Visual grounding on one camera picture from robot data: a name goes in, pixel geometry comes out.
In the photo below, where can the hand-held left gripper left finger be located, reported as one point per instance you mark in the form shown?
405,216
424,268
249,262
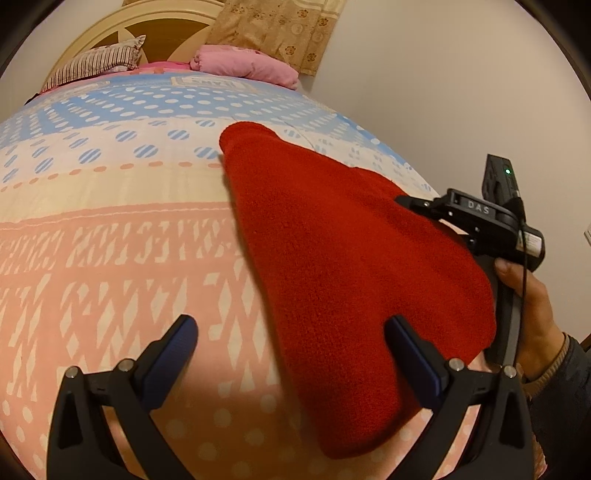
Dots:
171,364

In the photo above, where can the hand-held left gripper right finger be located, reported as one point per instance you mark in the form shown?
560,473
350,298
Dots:
411,360

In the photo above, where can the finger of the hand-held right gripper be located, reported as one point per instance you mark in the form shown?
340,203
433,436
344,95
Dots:
418,205

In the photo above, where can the red knitted sweater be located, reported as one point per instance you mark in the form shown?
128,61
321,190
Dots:
323,254

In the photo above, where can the person's right forearm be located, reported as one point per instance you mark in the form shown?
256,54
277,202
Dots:
563,406

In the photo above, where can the person's right hand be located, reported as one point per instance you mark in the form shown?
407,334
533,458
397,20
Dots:
535,314

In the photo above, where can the patterned pastel bedspread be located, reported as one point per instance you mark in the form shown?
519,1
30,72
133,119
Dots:
115,230

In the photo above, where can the pink folded blanket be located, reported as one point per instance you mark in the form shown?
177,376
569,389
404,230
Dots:
244,64

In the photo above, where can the beige floral curtain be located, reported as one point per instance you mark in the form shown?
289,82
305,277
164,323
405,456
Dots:
277,32

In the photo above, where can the pink bed sheet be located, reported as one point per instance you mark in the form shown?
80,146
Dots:
161,66

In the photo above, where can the striped pillow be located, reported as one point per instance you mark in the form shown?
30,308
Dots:
92,62

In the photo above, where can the cream wooden headboard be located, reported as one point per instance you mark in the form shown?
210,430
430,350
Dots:
106,23

